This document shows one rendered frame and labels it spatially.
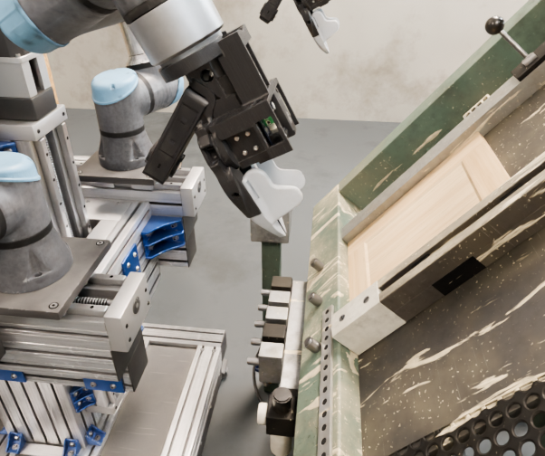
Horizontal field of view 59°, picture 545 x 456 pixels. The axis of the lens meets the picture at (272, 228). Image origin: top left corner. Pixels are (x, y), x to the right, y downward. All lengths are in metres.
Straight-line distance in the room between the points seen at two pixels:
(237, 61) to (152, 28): 0.07
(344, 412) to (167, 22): 0.67
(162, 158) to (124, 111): 0.80
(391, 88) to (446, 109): 3.20
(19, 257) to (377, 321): 0.65
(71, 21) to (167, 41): 0.10
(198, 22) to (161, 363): 1.58
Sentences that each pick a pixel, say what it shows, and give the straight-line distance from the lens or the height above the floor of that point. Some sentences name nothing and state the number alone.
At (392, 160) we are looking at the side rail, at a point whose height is 1.02.
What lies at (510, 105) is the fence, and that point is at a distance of 1.16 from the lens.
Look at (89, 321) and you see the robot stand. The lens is 0.96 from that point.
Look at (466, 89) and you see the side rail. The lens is 1.38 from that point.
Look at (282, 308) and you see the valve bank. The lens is 1.24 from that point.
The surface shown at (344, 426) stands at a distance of 0.86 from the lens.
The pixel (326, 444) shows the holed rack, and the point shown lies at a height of 0.90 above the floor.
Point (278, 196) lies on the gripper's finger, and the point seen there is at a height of 1.37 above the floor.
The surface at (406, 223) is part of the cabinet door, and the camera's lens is 1.11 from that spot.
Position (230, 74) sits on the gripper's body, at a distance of 0.45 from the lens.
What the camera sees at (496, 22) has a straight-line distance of 1.16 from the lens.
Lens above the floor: 1.61
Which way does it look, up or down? 33 degrees down
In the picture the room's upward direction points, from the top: straight up
